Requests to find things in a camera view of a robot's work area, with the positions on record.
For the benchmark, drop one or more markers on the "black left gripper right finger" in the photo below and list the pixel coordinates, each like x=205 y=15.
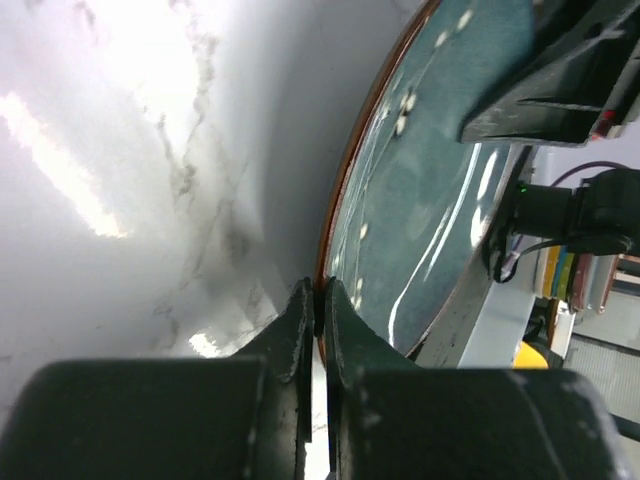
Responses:
x=389 y=418

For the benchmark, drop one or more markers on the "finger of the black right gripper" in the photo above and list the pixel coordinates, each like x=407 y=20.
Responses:
x=580 y=82

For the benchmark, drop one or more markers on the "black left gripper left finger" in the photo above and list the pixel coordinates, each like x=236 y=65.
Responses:
x=244 y=416

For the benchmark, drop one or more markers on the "dark teal floral plate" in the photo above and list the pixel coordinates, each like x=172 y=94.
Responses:
x=412 y=202

